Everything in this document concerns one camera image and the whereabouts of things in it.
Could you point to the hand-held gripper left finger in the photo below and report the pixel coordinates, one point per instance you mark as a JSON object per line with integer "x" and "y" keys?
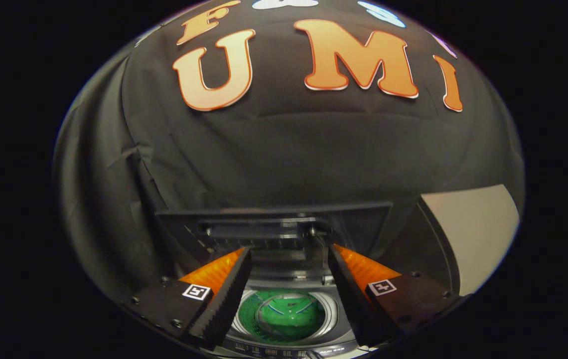
{"x": 229, "y": 299}

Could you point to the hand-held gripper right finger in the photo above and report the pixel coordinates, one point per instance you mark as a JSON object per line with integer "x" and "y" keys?
{"x": 346, "y": 294}

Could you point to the green polo shirt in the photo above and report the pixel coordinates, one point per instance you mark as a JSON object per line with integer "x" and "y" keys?
{"x": 284, "y": 316}

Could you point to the dark grey washing machine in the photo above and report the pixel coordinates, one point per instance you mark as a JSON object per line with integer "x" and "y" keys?
{"x": 289, "y": 279}

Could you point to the black backdrop cloth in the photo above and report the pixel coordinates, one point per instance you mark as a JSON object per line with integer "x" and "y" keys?
{"x": 264, "y": 159}

